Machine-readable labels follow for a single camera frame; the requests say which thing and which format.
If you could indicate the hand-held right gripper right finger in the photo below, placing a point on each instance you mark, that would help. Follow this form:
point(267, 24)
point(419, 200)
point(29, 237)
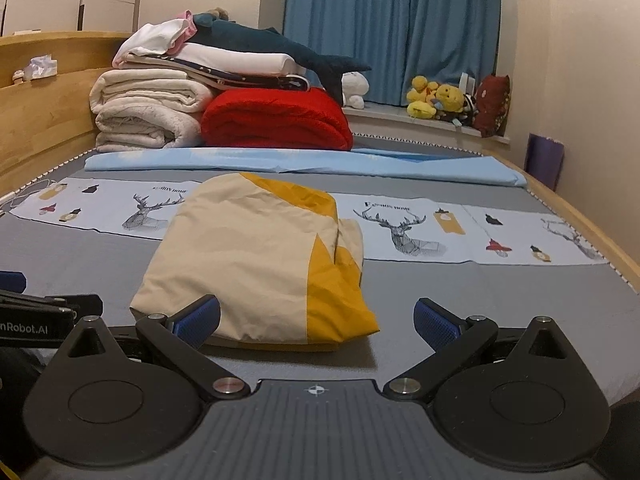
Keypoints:
point(436, 322)

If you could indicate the white cloth with pink edge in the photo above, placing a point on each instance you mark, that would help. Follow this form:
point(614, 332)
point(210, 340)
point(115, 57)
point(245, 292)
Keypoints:
point(150, 37)

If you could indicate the blue curtain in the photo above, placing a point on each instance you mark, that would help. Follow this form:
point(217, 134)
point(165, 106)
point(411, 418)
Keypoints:
point(390, 20)

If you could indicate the white folded quilt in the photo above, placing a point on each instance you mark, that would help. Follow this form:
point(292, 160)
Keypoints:
point(145, 105)

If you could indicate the purple box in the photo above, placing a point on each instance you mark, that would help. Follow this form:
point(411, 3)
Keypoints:
point(545, 160)

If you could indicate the grey printed bed sheet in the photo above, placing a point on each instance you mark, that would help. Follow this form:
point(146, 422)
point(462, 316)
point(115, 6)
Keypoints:
point(450, 285)

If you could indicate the clear plastic wrapper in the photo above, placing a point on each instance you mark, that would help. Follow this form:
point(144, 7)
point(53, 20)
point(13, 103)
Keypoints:
point(41, 67)

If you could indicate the beige and mustard hooded jacket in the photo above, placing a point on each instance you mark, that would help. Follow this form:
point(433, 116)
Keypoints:
point(240, 250)

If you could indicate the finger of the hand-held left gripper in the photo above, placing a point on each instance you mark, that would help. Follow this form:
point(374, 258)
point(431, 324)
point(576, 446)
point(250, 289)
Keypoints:
point(10, 281)
point(60, 304)

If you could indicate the yellow plush toy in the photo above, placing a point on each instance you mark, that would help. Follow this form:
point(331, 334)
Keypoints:
point(420, 97)
point(449, 100)

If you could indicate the dark blue shark plush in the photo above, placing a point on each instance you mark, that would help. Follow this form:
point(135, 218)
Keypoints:
point(280, 47)

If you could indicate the wooden bed frame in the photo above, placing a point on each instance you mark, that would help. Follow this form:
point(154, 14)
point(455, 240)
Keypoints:
point(50, 105)

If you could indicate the grey window sill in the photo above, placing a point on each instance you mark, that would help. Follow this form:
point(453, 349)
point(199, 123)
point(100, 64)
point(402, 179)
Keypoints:
point(400, 127)

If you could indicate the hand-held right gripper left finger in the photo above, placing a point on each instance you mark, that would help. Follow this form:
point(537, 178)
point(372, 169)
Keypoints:
point(197, 322)

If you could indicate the black and white striped plush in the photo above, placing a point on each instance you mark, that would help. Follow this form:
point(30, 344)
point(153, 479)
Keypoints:
point(467, 110)

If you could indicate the white pillow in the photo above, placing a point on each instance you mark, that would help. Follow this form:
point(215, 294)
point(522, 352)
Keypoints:
point(240, 60)

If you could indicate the dark red plush cushion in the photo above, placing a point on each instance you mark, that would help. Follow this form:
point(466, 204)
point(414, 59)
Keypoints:
point(492, 105)

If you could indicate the white plush toy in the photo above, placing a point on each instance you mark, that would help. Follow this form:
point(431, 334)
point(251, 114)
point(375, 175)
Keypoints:
point(355, 87)

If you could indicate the light blue folded sheet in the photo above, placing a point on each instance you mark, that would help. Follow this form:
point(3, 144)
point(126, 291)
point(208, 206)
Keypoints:
point(300, 162)

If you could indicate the red folded blanket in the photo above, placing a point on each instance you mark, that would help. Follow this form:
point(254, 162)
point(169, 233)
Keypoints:
point(275, 117)

